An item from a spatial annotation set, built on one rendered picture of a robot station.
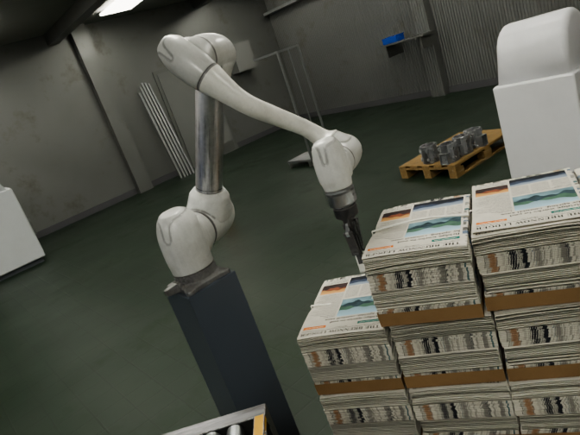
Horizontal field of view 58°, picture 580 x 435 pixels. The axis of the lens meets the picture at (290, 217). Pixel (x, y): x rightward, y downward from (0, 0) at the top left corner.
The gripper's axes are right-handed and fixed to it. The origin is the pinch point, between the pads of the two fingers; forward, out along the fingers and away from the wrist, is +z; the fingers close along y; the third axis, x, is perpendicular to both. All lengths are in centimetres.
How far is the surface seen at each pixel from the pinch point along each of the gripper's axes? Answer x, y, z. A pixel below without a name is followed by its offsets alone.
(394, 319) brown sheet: -10.0, -19.9, 10.3
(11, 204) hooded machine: 588, 390, 1
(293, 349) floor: 89, 99, 96
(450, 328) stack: -24.5, -18.3, 16.3
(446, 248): -29.2, -20.7, -9.4
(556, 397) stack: -47, -19, 42
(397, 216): -13.3, 7.6, -10.1
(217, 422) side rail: 37, -51, 16
